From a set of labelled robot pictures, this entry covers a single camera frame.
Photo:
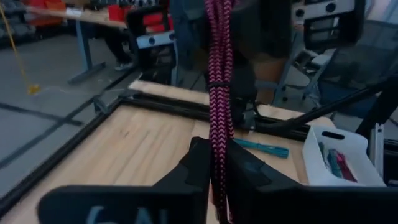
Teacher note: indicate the white plastic bin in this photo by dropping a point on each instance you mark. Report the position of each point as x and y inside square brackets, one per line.
[351, 146]

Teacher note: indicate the black mesh office chair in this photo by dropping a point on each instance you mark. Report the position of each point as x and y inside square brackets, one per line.
[363, 62]

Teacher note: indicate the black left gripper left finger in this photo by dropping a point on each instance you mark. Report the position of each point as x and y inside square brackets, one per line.
[130, 202]

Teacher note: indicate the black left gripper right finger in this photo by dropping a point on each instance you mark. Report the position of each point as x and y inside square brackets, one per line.
[295, 205]

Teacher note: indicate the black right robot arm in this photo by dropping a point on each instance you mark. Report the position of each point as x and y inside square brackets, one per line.
[244, 90]

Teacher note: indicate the red storage bin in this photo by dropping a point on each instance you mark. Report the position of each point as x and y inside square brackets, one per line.
[40, 12]
[155, 22]

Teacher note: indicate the table with blue-grey legs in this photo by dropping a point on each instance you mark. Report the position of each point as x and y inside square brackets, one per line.
[84, 49]

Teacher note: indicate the person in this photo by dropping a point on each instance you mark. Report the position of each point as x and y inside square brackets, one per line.
[118, 46]

